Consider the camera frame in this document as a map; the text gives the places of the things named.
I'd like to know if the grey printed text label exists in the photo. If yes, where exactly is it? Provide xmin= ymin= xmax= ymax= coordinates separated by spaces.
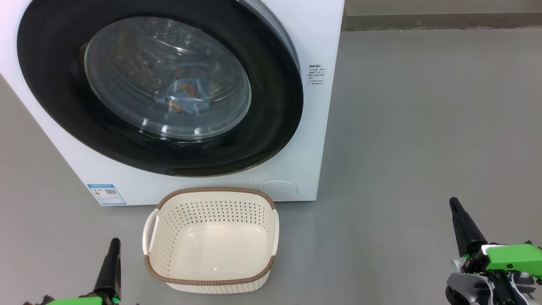
xmin=308 ymin=64 xmax=326 ymax=86

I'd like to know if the cream perforated laundry basket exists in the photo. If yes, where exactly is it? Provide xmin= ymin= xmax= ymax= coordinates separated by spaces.
xmin=142 ymin=186 xmax=280 ymax=295

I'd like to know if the white round filter cover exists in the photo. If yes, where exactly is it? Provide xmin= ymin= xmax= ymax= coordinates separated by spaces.
xmin=256 ymin=181 xmax=298 ymax=200

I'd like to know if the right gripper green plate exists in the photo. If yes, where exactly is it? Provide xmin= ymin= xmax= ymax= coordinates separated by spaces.
xmin=449 ymin=197 xmax=542 ymax=280

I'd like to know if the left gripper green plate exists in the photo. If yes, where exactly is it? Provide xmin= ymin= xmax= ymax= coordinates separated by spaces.
xmin=42 ymin=238 xmax=122 ymax=305

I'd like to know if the black-rimmed glass washer door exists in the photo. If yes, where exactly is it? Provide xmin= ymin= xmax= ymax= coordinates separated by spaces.
xmin=17 ymin=0 xmax=304 ymax=177

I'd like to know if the blue energy label sticker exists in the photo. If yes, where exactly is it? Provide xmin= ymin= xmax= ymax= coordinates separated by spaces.
xmin=87 ymin=183 xmax=127 ymax=206

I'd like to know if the white front-load washing machine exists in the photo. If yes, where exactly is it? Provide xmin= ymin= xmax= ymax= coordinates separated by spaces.
xmin=0 ymin=0 xmax=346 ymax=207

